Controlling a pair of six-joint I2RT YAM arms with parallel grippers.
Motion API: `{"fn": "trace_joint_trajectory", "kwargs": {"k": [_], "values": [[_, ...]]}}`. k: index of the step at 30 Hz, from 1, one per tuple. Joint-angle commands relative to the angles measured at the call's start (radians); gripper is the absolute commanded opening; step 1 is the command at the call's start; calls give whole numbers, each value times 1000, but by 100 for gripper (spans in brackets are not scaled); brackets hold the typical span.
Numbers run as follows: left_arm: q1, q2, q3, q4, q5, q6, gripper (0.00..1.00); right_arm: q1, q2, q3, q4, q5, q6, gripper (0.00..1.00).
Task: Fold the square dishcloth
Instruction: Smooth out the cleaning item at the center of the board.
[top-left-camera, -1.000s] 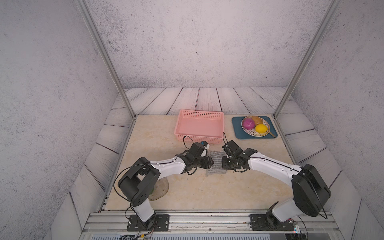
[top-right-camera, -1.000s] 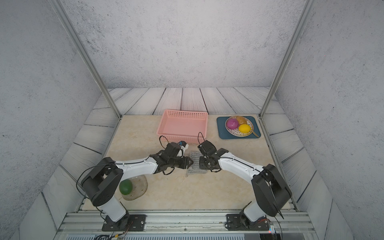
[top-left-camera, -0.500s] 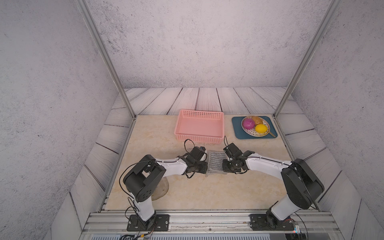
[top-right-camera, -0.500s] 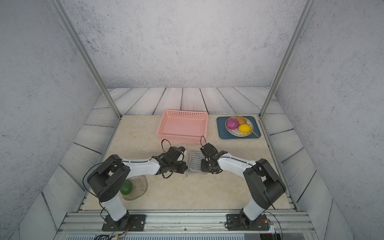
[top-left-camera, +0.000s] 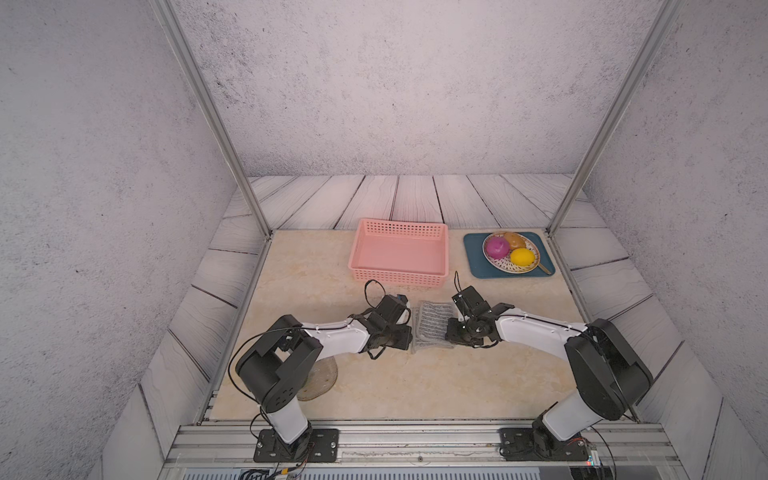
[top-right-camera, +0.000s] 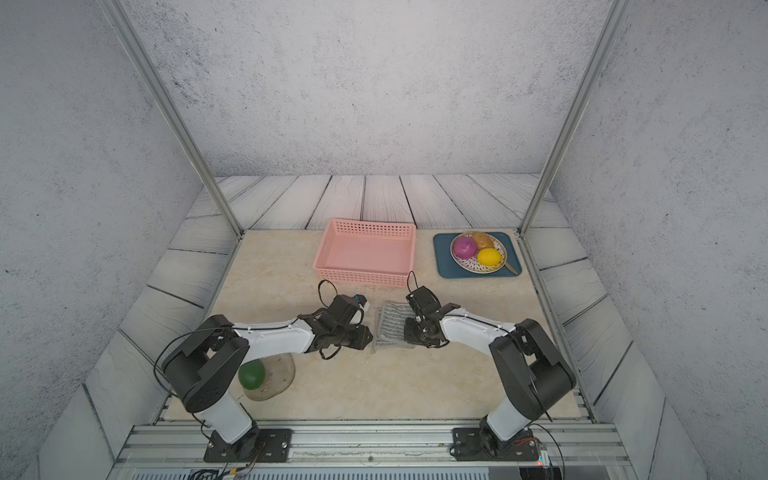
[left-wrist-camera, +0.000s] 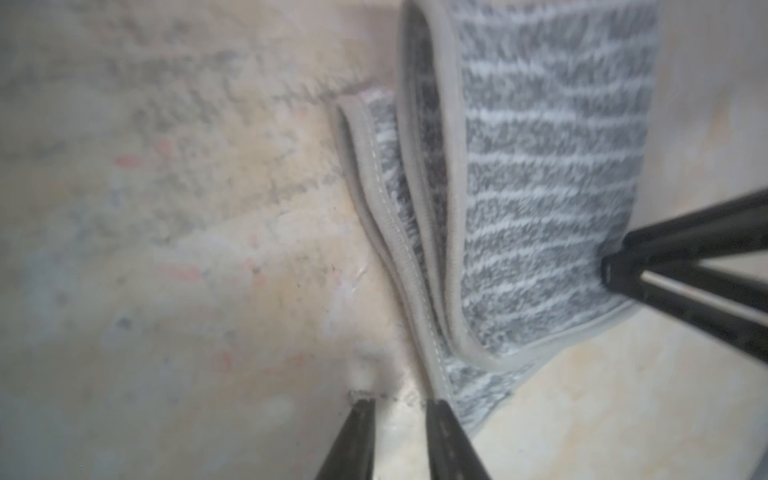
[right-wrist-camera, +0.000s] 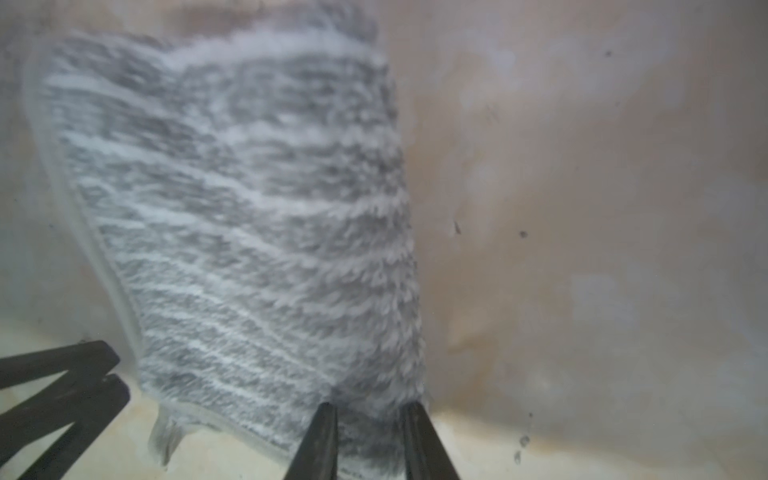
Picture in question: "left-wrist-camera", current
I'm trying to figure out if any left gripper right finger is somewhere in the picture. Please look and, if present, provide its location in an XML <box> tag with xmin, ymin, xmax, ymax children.
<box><xmin>426</xmin><ymin>400</ymin><xmax>491</xmax><ymax>480</ymax></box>

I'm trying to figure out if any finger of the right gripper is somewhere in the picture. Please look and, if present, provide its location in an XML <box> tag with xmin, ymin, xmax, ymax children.
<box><xmin>601</xmin><ymin>189</ymin><xmax>767</xmax><ymax>282</ymax></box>
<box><xmin>602</xmin><ymin>263</ymin><xmax>767</xmax><ymax>363</ymax></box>

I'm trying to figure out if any grey striped dishcloth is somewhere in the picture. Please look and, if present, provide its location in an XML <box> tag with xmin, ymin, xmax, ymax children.
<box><xmin>334</xmin><ymin>1</ymin><xmax>659</xmax><ymax>431</ymax></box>

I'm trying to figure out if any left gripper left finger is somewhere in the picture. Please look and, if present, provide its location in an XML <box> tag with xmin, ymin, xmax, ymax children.
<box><xmin>315</xmin><ymin>398</ymin><xmax>376</xmax><ymax>480</ymax></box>

